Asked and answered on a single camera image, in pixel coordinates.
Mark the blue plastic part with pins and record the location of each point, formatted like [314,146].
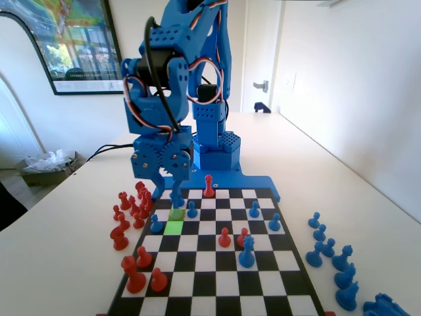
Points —
[385,307]

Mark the blue chess pawn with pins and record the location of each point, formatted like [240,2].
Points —
[315,255]
[191,212]
[254,210]
[314,221]
[328,248]
[156,224]
[319,233]
[274,223]

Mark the blue chess king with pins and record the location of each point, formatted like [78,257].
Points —
[177,214]

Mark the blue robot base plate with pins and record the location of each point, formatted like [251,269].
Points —
[246,183]

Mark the clear plastic bag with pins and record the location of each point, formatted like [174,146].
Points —
[46,161]

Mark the black framed poster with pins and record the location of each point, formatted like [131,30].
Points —
[89,42]

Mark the cardboard box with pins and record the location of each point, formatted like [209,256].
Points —
[42,177]

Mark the large blue piece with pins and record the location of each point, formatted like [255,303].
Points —
[246,255]

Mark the black white chessboard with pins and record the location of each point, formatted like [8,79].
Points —
[210,263]

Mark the blue geared gripper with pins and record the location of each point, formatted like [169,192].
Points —
[158,160]

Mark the red chess pawn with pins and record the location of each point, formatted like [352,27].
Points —
[123,223]
[138,222]
[143,258]
[224,238]
[242,234]
[115,214]
[158,281]

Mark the blue table clamp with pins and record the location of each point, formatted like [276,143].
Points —
[261,108]

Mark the red chess piece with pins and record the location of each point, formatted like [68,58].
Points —
[148,200]
[143,193]
[143,211]

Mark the large red piece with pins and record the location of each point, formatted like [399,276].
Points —
[135,278]

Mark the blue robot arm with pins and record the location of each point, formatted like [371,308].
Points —
[174,39]

